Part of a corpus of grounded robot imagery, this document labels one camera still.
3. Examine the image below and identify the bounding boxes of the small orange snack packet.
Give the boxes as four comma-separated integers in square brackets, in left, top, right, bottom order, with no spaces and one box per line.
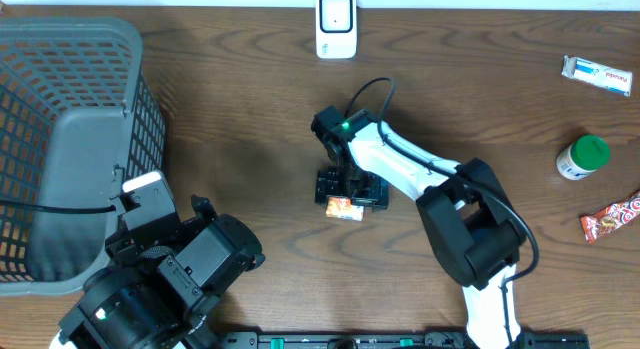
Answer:
[325,197,364,221]

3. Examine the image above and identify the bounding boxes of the green lid jar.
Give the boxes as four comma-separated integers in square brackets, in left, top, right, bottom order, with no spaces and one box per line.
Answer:
[556,135,611,181]

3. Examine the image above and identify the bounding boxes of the red chocolate bar wrapper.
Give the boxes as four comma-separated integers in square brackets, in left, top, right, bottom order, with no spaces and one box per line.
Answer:
[580,192,639,243]

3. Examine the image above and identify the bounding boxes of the white green carton box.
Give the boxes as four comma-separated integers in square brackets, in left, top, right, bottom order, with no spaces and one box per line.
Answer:
[561,56,633,97]

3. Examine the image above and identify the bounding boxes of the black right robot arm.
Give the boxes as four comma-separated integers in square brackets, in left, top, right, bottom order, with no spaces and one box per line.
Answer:
[311,106,526,348]

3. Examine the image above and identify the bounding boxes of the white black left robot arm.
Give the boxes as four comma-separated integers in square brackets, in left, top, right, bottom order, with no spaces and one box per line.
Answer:
[50,195,265,348]

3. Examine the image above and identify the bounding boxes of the white barcode scanner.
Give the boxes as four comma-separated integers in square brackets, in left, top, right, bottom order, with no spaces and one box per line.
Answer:
[315,0,358,60]

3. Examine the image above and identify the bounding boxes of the grey plastic basket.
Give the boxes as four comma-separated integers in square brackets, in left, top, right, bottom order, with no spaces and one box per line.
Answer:
[1,17,167,296]

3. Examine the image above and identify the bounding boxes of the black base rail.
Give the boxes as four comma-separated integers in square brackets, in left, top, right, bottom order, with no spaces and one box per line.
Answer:
[213,331,591,349]

